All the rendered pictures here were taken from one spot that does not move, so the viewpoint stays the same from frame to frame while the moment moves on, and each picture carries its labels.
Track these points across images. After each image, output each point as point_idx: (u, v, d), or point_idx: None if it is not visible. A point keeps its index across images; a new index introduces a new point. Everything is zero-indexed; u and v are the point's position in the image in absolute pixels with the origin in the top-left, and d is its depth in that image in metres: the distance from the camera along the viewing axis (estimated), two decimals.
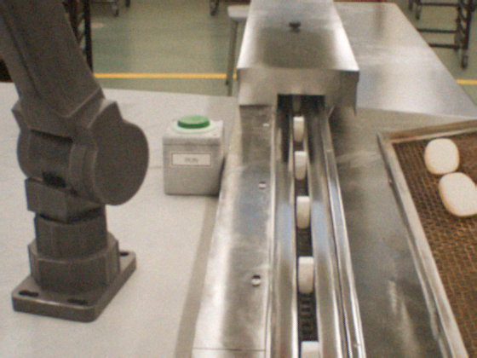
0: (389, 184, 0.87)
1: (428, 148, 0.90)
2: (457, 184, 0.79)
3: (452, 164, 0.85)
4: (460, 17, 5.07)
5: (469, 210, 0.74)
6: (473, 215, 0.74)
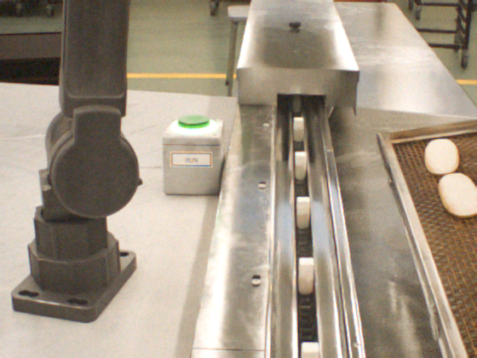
0: (389, 184, 0.87)
1: (428, 148, 0.90)
2: (457, 184, 0.79)
3: (452, 164, 0.85)
4: (460, 17, 5.07)
5: (469, 210, 0.74)
6: (473, 215, 0.74)
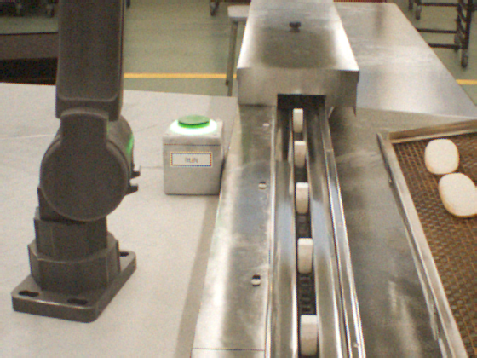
0: (389, 184, 0.87)
1: (428, 148, 0.90)
2: (457, 184, 0.79)
3: (452, 164, 0.85)
4: (460, 17, 5.07)
5: (469, 210, 0.74)
6: (473, 215, 0.74)
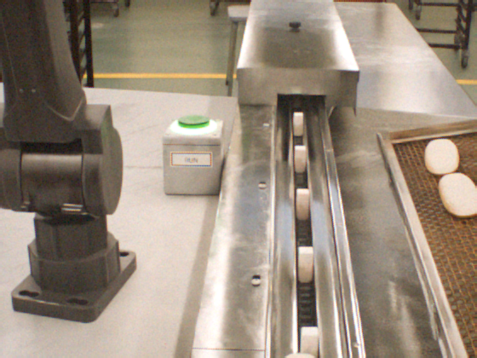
0: (389, 184, 0.87)
1: (428, 148, 0.90)
2: (457, 184, 0.79)
3: (452, 164, 0.85)
4: (460, 17, 5.07)
5: (469, 210, 0.74)
6: (473, 215, 0.74)
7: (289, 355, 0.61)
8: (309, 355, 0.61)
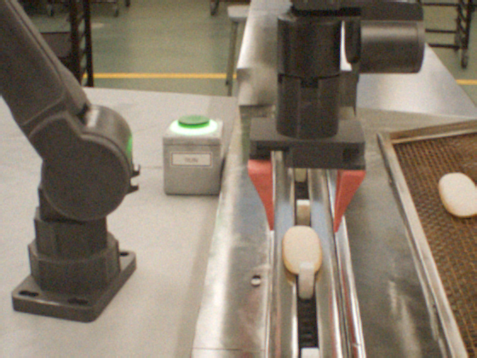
0: (389, 184, 0.87)
1: (286, 238, 0.80)
2: (457, 184, 0.79)
3: (315, 263, 0.75)
4: (460, 17, 5.07)
5: (469, 210, 0.74)
6: (473, 215, 0.74)
7: None
8: None
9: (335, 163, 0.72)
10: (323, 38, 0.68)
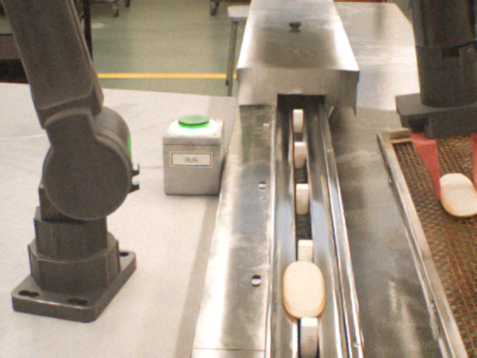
0: (389, 184, 0.87)
1: None
2: (456, 184, 0.79)
3: None
4: None
5: (468, 210, 0.74)
6: (471, 215, 0.74)
7: None
8: None
9: None
10: (460, 7, 0.69)
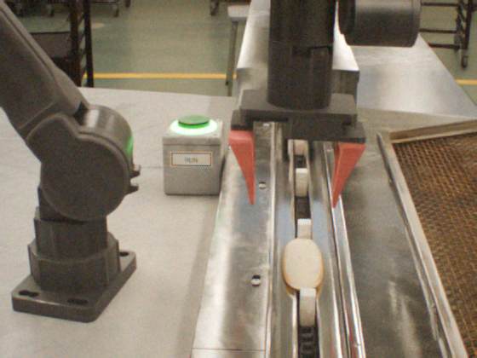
0: (389, 184, 0.87)
1: None
2: (302, 252, 0.76)
3: None
4: (460, 17, 5.07)
5: (307, 284, 0.72)
6: None
7: None
8: None
9: None
10: (316, 7, 0.67)
